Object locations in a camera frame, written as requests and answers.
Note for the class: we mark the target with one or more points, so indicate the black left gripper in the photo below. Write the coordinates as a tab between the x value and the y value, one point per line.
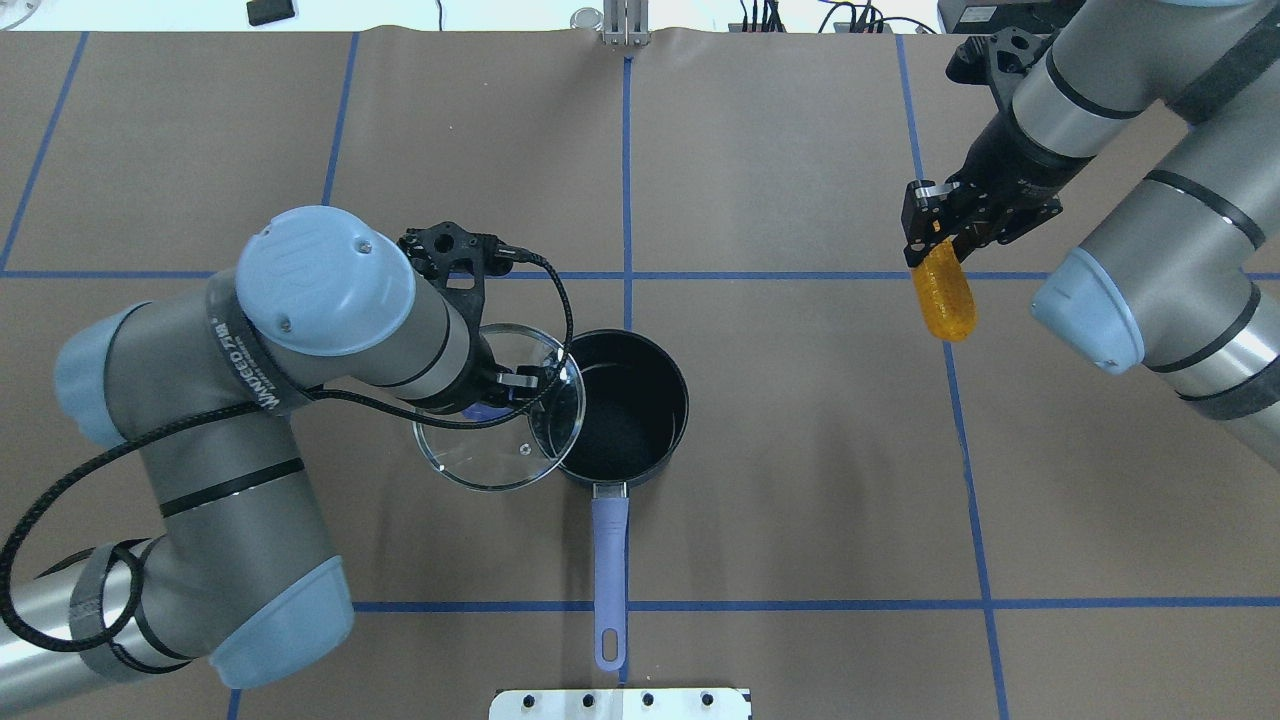
483	383

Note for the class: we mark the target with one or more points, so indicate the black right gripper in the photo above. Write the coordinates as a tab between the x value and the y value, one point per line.
1012	168

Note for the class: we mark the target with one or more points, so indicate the yellow corn cob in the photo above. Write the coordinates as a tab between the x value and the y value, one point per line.
944	296

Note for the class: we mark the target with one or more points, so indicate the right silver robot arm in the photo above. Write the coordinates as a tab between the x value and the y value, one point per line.
1160	281

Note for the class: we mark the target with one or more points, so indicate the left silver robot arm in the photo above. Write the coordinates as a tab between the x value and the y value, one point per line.
203	386

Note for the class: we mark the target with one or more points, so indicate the small black puck device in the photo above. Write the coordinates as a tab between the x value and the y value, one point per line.
260	13

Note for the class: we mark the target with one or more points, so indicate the dark blue saucepan purple handle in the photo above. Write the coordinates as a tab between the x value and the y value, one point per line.
612	429

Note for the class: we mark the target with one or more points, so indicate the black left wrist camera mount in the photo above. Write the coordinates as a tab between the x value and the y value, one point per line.
451	258

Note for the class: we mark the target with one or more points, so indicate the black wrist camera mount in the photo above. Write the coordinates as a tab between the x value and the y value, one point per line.
1000	61
451	258

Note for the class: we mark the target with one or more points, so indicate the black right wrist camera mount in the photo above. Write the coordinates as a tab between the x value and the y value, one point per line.
1000	61

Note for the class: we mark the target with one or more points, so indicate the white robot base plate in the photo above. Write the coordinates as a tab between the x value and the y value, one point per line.
623	703

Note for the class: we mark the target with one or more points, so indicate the aluminium frame post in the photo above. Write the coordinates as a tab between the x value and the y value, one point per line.
626	23

